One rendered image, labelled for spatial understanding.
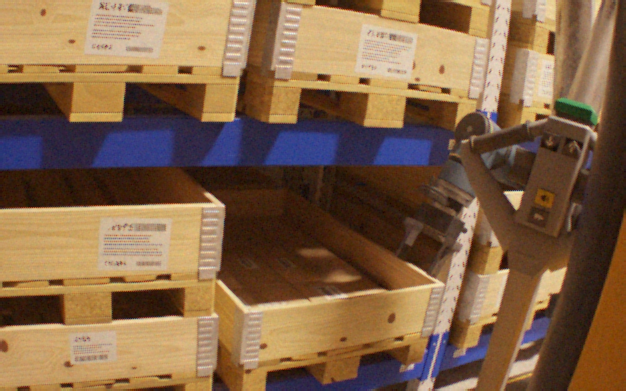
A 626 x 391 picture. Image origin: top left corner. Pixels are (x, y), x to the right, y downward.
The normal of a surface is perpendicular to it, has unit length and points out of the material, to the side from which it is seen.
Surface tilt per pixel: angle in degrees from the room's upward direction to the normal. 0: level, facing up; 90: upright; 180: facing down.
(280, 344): 90
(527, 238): 71
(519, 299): 90
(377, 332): 90
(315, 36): 90
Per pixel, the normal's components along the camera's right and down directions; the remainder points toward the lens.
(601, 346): -0.92, -0.04
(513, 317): -0.71, 0.07
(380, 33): 0.52, 0.30
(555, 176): -0.65, -0.18
